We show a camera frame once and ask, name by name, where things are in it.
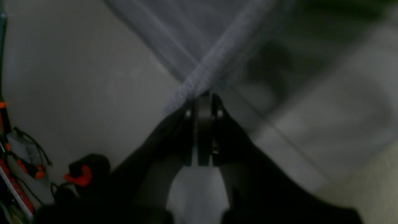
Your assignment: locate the orange black tool at edge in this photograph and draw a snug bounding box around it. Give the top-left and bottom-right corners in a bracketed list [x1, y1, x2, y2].
[0, 99, 52, 220]

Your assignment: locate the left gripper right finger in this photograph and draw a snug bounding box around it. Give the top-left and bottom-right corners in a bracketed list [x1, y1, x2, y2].
[212, 94, 362, 224]

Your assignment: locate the grey T-shirt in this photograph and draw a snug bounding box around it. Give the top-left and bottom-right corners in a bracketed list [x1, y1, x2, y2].
[106, 0, 393, 144]

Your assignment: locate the black red clamp tool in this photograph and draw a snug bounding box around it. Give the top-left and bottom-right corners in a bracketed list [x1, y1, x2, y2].
[50, 154, 111, 204]

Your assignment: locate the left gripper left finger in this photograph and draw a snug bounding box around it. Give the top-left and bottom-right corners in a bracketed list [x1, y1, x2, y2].
[34, 100, 195, 224]

